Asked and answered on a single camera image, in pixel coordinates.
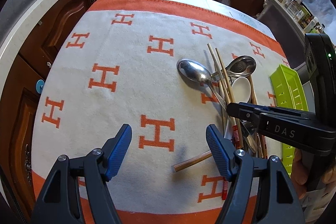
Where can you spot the dark glass cabinet appliance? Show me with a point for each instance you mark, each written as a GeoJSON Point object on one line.
{"type": "Point", "coordinates": [285, 31]}

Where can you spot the bamboo chopstick red-striped end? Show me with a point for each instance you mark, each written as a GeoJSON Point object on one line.
{"type": "Point", "coordinates": [236, 132]}

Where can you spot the white ceramic spoon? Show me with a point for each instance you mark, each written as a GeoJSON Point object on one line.
{"type": "Point", "coordinates": [242, 92]}

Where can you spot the person's right hand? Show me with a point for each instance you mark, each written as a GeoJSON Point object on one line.
{"type": "Point", "coordinates": [299, 176]}

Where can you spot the large steel spoon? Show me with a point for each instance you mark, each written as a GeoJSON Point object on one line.
{"type": "Point", "coordinates": [196, 72]}

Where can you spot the lime green plastic utensil tray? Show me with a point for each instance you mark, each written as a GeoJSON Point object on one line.
{"type": "Point", "coordinates": [287, 89]}

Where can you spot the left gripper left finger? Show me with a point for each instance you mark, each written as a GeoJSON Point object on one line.
{"type": "Point", "coordinates": [59, 198]}

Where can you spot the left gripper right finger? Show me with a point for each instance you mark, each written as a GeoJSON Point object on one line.
{"type": "Point", "coordinates": [277, 200]}

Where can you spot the brown wooden chopstick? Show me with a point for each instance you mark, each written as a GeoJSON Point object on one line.
{"type": "Point", "coordinates": [260, 139]}

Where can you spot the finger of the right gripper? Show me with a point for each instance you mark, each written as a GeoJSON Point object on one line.
{"type": "Point", "coordinates": [246, 111]}

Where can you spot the dark wood kitchen cabinets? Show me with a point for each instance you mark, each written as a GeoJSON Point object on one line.
{"type": "Point", "coordinates": [19, 99]}

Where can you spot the white orange H-pattern cloth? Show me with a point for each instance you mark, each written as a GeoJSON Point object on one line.
{"type": "Point", "coordinates": [117, 66]}

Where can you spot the steel soup spoon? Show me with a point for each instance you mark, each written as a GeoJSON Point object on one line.
{"type": "Point", "coordinates": [241, 66]}

